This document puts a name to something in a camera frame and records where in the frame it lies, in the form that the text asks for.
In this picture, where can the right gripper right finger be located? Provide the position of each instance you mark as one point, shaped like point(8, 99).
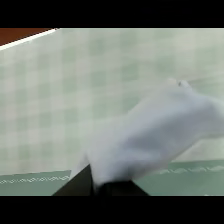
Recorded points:
point(121, 188)

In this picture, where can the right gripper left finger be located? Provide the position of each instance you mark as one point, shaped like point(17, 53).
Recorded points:
point(78, 185)

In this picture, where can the light blue T-shirt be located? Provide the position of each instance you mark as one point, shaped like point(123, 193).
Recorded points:
point(156, 133)

